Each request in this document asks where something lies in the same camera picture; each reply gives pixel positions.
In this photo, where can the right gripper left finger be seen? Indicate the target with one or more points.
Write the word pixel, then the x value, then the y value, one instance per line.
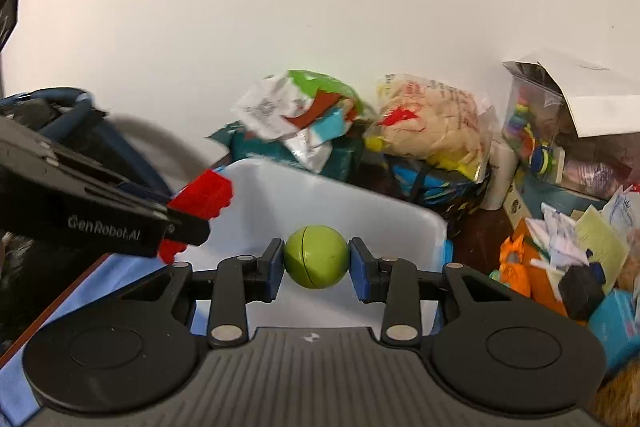
pixel 239 281

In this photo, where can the crumpled white green snack bag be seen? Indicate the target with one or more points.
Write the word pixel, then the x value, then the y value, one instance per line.
pixel 315 107

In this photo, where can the blue cloth mat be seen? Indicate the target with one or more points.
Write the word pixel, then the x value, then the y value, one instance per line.
pixel 126 339

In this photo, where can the teal tissue pack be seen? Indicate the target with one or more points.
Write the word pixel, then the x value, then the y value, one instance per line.
pixel 336 159

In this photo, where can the white plastic bin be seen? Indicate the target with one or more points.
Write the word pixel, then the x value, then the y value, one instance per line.
pixel 271 201

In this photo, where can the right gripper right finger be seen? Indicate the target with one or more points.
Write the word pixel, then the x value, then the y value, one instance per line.
pixel 393 282

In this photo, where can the red toy brick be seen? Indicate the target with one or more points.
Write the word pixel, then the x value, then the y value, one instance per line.
pixel 191 210

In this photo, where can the clear box with colourful toys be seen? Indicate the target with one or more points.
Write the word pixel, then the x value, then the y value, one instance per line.
pixel 539 128

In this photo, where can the orange dinosaur toy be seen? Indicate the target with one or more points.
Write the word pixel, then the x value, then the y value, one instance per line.
pixel 512 272

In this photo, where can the green ball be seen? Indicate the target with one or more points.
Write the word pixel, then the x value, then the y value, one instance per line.
pixel 316 257

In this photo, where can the orange box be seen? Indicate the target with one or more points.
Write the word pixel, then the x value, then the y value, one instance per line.
pixel 544 278

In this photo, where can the white paper sheet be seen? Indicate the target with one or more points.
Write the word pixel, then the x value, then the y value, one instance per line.
pixel 600 101

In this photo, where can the prawn cracker bag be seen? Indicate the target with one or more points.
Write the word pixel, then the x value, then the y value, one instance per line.
pixel 423 119

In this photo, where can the light blue box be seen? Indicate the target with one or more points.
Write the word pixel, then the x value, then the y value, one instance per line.
pixel 614 324

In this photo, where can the black small box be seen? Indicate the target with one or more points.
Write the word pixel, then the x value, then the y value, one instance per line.
pixel 581 290

